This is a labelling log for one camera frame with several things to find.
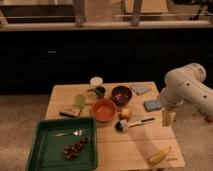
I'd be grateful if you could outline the orange bowl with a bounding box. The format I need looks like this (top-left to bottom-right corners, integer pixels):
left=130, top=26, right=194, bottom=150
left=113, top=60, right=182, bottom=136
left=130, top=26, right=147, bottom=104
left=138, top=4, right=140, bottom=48
left=91, top=99, right=117, bottom=122

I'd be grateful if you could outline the blue sponge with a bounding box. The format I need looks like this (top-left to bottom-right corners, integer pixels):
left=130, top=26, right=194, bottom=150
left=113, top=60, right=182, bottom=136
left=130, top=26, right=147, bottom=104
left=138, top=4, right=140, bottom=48
left=144, top=100, right=162, bottom=112

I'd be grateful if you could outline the green plastic tray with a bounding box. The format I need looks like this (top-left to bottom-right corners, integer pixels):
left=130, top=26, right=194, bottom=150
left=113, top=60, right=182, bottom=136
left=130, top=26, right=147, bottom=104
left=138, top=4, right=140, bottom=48
left=26, top=117, right=98, bottom=171

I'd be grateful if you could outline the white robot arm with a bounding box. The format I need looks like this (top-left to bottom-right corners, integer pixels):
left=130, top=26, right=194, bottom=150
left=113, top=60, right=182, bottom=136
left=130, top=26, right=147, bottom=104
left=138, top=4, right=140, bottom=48
left=159, top=63, right=213, bottom=123

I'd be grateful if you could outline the light green cup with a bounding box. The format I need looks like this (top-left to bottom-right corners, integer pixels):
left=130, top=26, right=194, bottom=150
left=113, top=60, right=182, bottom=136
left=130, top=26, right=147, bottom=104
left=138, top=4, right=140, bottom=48
left=74, top=94, right=86, bottom=110

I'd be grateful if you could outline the grey blue cloth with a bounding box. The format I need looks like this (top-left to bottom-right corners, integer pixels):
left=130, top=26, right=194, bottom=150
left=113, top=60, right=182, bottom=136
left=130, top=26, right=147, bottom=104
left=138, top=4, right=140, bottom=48
left=130, top=85, right=150, bottom=95

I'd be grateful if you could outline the wooden table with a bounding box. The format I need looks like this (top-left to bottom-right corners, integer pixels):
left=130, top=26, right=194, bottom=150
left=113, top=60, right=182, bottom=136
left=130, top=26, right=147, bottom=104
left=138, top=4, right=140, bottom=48
left=45, top=81, right=186, bottom=171

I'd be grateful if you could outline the yellow banana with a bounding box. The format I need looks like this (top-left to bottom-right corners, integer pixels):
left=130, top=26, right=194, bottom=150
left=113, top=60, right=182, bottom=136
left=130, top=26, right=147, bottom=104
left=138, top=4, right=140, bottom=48
left=147, top=147, right=171, bottom=166

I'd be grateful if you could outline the dark green mug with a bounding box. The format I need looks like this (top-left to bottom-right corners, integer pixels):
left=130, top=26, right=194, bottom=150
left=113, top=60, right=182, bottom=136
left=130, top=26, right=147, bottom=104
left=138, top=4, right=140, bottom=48
left=88, top=86, right=106, bottom=99

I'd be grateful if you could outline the dark maroon bowl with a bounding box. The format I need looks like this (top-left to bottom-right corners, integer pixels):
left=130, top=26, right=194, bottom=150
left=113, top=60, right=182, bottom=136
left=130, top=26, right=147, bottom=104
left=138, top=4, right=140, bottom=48
left=111, top=86, right=132, bottom=106

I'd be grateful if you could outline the silver fork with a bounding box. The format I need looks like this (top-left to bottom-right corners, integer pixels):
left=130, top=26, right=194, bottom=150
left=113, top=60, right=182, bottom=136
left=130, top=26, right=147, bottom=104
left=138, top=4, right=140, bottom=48
left=53, top=130, right=85, bottom=137

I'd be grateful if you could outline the white lidded cup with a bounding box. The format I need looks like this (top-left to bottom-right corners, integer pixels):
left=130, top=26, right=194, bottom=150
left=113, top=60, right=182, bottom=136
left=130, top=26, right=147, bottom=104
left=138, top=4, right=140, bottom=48
left=90, top=77, right=103, bottom=87

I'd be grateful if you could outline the dark red grape bunch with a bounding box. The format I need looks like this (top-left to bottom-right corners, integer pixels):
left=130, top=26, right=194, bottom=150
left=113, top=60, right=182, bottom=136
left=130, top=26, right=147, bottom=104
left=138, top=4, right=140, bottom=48
left=64, top=138, right=87, bottom=160

